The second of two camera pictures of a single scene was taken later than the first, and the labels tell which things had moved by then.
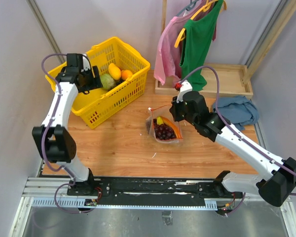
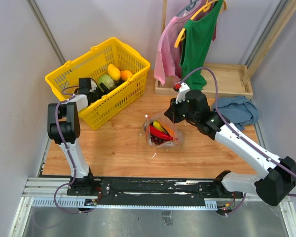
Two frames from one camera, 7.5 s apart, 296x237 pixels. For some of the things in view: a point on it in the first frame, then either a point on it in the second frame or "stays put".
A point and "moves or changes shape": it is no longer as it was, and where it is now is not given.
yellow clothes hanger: [204, 9] stays put
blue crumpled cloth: [239, 110] stays put
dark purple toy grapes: [163, 132] to [156, 140]
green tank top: [198, 39] stays put
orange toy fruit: [126, 74] stays put
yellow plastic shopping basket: [94, 106] stays put
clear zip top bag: [162, 125] moves or changes shape
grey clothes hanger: [187, 8] stays put
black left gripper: [95, 83] to [104, 88]
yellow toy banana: [159, 121] to [157, 125]
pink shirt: [167, 59] stays put
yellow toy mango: [115, 72] stays put
